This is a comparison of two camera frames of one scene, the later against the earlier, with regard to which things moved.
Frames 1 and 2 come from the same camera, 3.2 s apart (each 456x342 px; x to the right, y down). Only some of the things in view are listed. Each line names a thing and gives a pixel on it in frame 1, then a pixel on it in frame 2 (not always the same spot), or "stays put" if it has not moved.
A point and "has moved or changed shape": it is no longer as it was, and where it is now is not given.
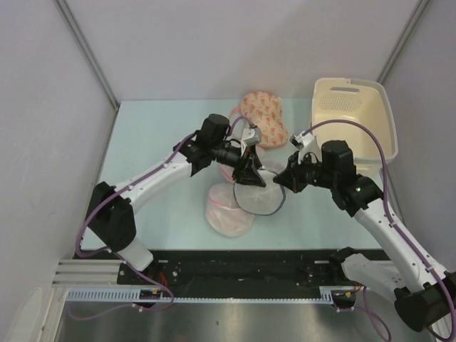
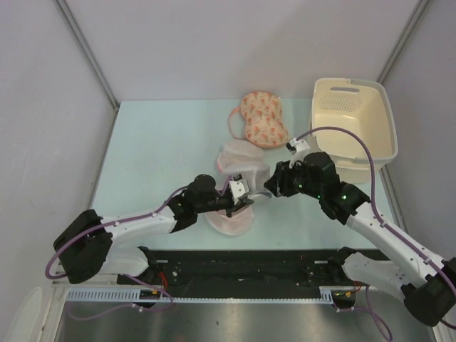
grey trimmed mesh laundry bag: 258,199 has moved or changed shape
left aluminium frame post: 88,53 stays put
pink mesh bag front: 224,214 stays put
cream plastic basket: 364,100 stays put
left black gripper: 246,169 -> 242,202
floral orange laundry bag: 264,110 stays put
